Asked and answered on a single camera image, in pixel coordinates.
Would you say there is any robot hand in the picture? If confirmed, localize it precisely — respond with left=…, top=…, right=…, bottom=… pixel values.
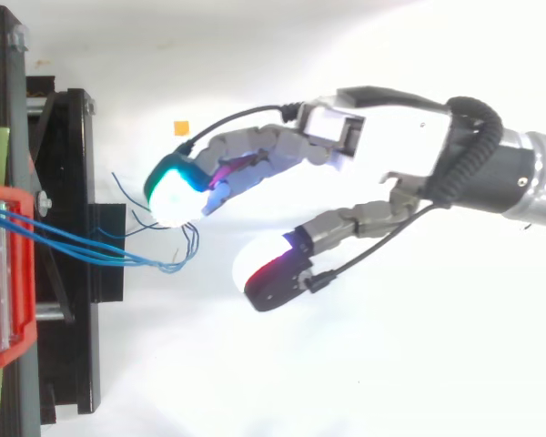
left=143, top=85, right=452, bottom=313

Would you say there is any thin black cable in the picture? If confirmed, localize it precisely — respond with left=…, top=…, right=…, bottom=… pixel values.
left=305, top=204, right=438, bottom=295
left=176, top=104, right=301, bottom=158

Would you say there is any red plastic bin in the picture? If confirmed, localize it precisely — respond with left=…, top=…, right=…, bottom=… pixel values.
left=0, top=183, right=38, bottom=384

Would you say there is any black stand with green tape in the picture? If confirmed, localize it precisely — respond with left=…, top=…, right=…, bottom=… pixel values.
left=0, top=0, right=128, bottom=437

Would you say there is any blue cable bundle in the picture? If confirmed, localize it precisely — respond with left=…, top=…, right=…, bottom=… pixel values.
left=0, top=170, right=201, bottom=275

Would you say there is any black coiled cable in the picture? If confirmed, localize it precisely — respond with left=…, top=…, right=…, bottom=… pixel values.
left=425, top=96, right=504, bottom=208

